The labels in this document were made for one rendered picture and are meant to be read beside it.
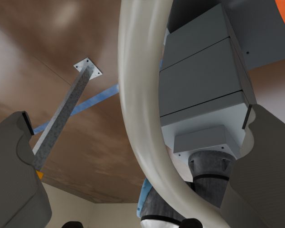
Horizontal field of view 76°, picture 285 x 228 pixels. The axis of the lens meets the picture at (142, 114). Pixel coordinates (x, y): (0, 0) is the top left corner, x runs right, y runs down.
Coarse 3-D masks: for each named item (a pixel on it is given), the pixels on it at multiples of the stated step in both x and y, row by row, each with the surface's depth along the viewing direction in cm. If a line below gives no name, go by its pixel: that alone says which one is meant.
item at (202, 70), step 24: (192, 24) 118; (216, 24) 99; (168, 48) 119; (192, 48) 101; (216, 48) 87; (240, 48) 126; (168, 72) 102; (192, 72) 88; (216, 72) 77; (240, 72) 76; (168, 96) 88; (192, 96) 78; (216, 96) 69; (240, 96) 62; (168, 120) 78; (192, 120) 72; (216, 120) 69; (240, 120) 67; (168, 144) 89; (240, 144) 79
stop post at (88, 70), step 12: (84, 60) 165; (84, 72) 163; (96, 72) 174; (72, 84) 158; (84, 84) 160; (72, 96) 146; (60, 108) 138; (72, 108) 144; (60, 120) 132; (48, 132) 123; (60, 132) 130; (36, 144) 121; (48, 144) 121; (36, 156) 113; (36, 168) 111
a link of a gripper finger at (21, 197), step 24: (24, 120) 10; (0, 144) 8; (24, 144) 8; (0, 168) 7; (24, 168) 7; (0, 192) 6; (24, 192) 6; (0, 216) 5; (24, 216) 5; (48, 216) 6
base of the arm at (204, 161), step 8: (200, 152) 71; (208, 152) 70; (216, 152) 69; (224, 152) 69; (192, 160) 74; (200, 160) 70; (208, 160) 69; (216, 160) 68; (224, 160) 69; (232, 160) 69; (192, 168) 74; (200, 168) 69; (208, 168) 68; (216, 168) 67; (224, 168) 67; (232, 168) 68; (192, 176) 74; (200, 176) 68; (208, 176) 66; (216, 176) 65; (224, 176) 65
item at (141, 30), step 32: (128, 0) 10; (160, 0) 10; (128, 32) 11; (160, 32) 11; (128, 64) 12; (128, 96) 13; (128, 128) 14; (160, 128) 15; (160, 160) 16; (160, 192) 18; (192, 192) 20; (224, 224) 22
